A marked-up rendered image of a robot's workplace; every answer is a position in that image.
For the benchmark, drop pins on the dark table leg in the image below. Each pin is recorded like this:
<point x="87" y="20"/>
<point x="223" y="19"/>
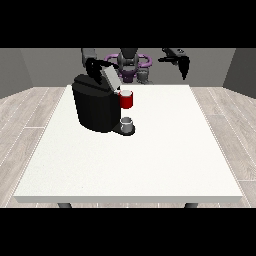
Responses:
<point x="64" y="205"/>
<point x="191" y="205"/>

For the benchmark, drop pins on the black coffee machine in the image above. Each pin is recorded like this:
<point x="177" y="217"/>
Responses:
<point x="95" y="106"/>

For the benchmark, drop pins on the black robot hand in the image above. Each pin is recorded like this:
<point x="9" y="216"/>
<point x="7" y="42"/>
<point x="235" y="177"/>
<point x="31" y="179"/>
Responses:
<point x="95" y="68"/>
<point x="184" y="65"/>

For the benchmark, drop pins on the grey robot trunk purple rings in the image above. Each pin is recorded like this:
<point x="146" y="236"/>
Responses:
<point x="128" y="63"/>

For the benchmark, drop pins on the small grey cup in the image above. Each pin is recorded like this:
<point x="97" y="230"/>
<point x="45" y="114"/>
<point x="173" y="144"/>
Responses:
<point x="126" y="124"/>

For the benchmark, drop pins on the red pod holder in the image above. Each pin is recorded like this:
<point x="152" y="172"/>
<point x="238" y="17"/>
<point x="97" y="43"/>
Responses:
<point x="126" y="101"/>

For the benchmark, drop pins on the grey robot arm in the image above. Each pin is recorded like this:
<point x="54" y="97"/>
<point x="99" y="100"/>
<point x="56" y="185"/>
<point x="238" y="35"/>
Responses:
<point x="88" y="53"/>
<point x="171" y="51"/>

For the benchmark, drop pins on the pale grey machine lid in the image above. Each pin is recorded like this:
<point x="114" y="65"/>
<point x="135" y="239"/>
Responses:
<point x="111" y="77"/>

